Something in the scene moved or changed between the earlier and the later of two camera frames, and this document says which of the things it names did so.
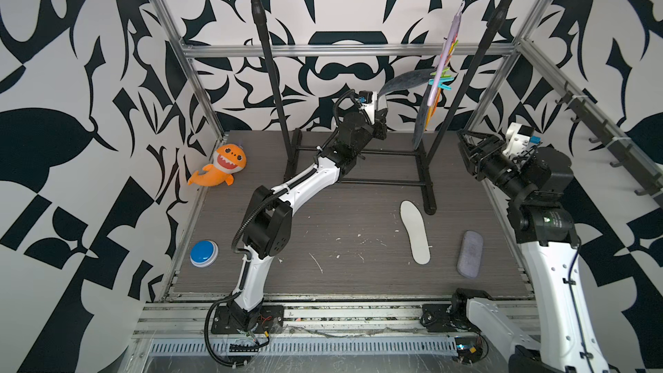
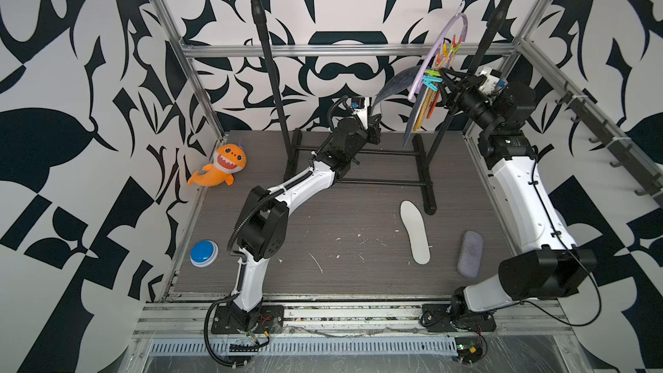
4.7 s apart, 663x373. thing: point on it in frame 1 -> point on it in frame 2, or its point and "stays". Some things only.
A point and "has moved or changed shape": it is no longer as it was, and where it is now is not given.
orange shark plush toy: x=228 y=160 stays
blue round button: x=204 y=253 stays
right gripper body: x=489 y=167 -> x=471 y=99
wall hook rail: x=652 y=180 stays
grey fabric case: x=470 y=256 stays
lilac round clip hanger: x=442 y=78 -> x=431 y=52
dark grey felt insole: x=407 y=79 has moved or changed shape
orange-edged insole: x=415 y=223 stays
